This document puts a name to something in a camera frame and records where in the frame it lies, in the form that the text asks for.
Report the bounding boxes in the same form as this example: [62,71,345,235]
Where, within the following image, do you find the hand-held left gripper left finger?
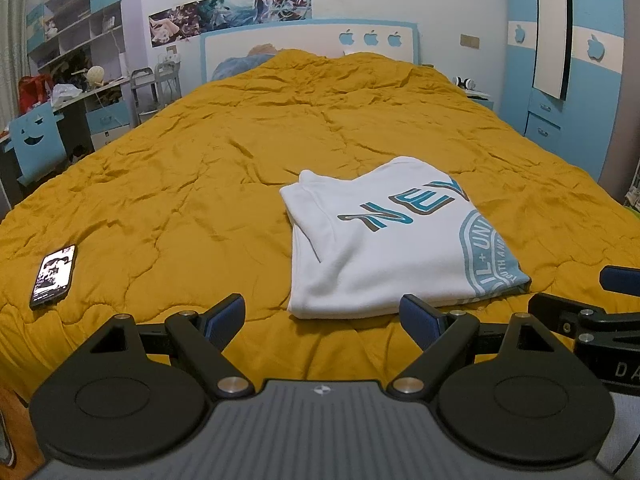
[87,293,254,402]

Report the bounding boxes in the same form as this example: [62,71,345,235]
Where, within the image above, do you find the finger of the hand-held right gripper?
[528,292,640,346]
[599,265,640,294]

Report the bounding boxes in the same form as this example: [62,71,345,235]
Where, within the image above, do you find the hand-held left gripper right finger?
[386,293,557,402]

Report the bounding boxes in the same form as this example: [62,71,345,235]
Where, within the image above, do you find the white printed t-shirt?
[279,156,532,321]

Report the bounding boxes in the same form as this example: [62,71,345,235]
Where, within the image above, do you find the person's right forearm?
[597,389,640,480]

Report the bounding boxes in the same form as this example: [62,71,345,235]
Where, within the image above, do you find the mustard yellow quilted blanket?
[0,49,640,411]

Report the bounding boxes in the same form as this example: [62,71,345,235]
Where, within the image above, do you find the black smartphone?
[29,244,79,311]

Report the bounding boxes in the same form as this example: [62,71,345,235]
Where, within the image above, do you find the blue and white wardrobe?
[504,0,628,183]

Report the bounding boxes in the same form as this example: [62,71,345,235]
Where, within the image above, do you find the white nightstand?
[450,87,497,112]

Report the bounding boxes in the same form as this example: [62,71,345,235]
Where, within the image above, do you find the grey rolling cart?
[154,61,182,109]
[130,66,160,127]

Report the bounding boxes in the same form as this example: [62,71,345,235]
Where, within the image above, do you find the blue pillow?
[212,53,277,82]

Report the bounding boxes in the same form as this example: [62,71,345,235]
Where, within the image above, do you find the white and blue desk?
[0,76,132,206]

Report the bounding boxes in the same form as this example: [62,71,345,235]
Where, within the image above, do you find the blue smiley-face chair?
[9,109,67,187]

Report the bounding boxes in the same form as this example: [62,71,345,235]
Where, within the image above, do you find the wardrobe door mirror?
[532,0,574,99]

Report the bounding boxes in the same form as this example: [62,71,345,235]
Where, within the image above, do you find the white plastic bag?
[51,83,84,107]

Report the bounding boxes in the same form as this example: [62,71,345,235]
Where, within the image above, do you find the white blue-edged headboard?
[200,19,422,84]

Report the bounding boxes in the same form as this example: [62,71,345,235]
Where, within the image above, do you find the red bag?
[18,74,54,109]

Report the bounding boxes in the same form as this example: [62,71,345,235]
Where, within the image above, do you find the white and blue shelf unit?
[25,0,127,83]

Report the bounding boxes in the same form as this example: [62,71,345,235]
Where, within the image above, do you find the pink figure wall poster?
[149,2,200,49]

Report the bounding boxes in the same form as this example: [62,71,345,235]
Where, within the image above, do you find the teal figure wall poster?
[187,0,257,37]

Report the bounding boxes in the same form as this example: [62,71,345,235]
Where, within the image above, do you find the pale blue figure wall poster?
[251,0,312,24]

